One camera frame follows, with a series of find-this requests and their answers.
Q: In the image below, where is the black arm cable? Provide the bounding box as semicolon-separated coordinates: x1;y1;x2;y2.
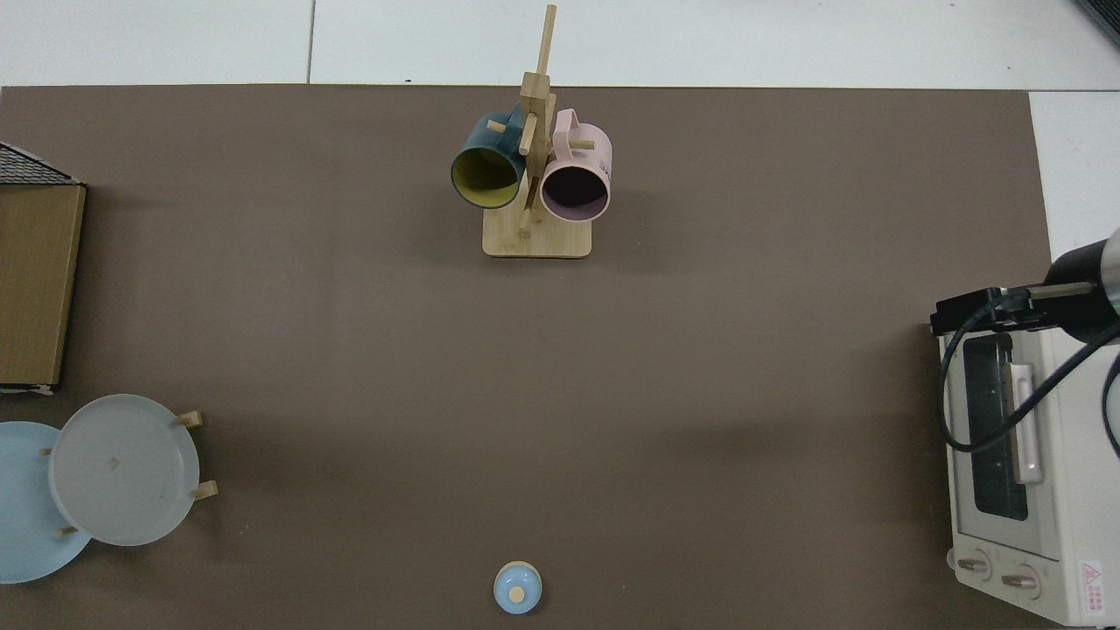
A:
939;297;1120;458

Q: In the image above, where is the grey plate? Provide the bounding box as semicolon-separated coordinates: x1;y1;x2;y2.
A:
48;394;201;548

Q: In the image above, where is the pale toaster oven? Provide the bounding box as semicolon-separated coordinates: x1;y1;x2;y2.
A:
936;325;1120;627

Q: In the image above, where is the brown table cloth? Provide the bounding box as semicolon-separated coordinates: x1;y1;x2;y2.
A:
0;84;1055;630

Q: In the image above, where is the wire basket with wooden floor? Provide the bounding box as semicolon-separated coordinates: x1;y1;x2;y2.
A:
0;143;88;395

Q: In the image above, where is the pink cup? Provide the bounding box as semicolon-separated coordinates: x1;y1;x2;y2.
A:
539;108;613;223

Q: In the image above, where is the wooden cup stand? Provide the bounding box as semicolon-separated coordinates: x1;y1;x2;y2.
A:
482;4;593;259

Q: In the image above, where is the dark corner object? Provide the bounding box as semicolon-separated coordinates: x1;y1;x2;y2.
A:
1074;0;1120;46

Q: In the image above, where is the dark teal cup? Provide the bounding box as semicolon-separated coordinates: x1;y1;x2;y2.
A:
451;103;530;210

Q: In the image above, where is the wooden plate rack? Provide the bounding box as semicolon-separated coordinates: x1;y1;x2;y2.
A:
38;409;220;538

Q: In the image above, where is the small blue round lid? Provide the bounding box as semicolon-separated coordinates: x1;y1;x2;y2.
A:
493;561;543;616

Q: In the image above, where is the light blue plate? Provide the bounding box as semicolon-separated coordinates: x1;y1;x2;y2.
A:
0;421;93;585

